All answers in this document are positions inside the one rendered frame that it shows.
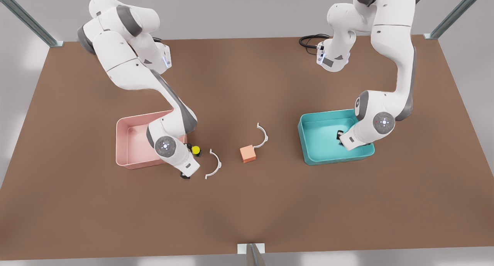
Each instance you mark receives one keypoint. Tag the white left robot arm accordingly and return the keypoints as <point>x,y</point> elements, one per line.
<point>389,46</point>

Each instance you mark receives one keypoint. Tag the blue storage box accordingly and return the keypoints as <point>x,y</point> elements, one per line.
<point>322,136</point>

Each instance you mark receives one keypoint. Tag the yellow button with black base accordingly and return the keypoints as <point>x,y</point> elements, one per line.
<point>196,149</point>

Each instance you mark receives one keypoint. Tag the silver frame post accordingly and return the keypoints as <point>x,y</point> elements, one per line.
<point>252,254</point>
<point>455,13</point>
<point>29,21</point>

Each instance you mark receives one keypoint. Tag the orange-red cube button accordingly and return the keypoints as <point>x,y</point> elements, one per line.
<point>247,154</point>

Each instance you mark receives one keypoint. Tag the white curved arc piece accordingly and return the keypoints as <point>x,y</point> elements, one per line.
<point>217,166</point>
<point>264,136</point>

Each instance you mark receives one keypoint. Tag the pink storage box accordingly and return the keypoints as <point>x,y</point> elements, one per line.
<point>133,144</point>

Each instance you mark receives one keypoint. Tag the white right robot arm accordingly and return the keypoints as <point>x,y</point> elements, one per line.
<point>127,71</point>

